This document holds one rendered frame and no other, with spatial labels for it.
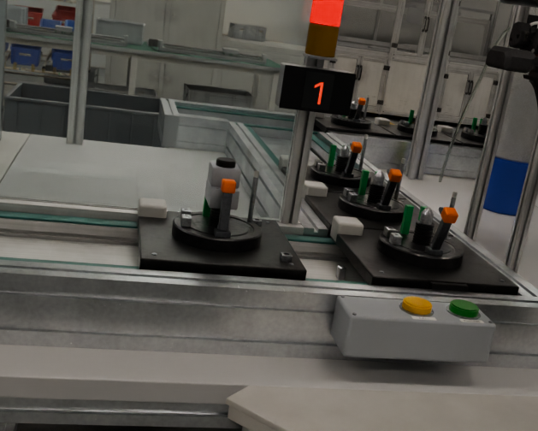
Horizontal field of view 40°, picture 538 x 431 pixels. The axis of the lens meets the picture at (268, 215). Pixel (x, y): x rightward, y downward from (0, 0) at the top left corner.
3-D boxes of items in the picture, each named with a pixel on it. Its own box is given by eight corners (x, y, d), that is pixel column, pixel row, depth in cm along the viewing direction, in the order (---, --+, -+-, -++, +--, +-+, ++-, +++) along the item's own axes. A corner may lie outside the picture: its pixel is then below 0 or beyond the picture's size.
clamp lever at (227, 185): (230, 232, 109) (236, 182, 107) (216, 230, 109) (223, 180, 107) (227, 224, 113) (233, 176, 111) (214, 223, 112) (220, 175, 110)
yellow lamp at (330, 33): (338, 58, 120) (343, 27, 119) (308, 54, 119) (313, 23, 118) (329, 56, 125) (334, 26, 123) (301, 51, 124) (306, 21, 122)
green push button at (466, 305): (481, 324, 102) (484, 311, 101) (454, 323, 101) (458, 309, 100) (468, 312, 105) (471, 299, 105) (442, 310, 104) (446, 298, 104)
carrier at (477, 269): (517, 298, 114) (536, 222, 111) (370, 289, 109) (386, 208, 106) (452, 246, 137) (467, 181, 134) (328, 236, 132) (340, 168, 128)
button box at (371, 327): (487, 364, 102) (498, 323, 100) (342, 357, 97) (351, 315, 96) (465, 340, 108) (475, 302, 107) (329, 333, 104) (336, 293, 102)
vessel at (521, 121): (548, 166, 204) (584, 26, 194) (502, 161, 201) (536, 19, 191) (523, 155, 218) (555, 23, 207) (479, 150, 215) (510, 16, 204)
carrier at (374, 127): (393, 140, 246) (401, 103, 243) (324, 132, 241) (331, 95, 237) (371, 127, 269) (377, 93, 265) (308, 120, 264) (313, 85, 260)
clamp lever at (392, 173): (390, 207, 139) (403, 175, 135) (380, 206, 139) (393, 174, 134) (386, 196, 142) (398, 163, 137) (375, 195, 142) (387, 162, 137)
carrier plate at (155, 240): (304, 283, 108) (307, 269, 107) (138, 271, 102) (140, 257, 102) (274, 230, 130) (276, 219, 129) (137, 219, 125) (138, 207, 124)
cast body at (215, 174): (237, 210, 112) (244, 165, 110) (209, 208, 111) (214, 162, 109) (229, 195, 120) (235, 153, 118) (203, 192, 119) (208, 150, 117)
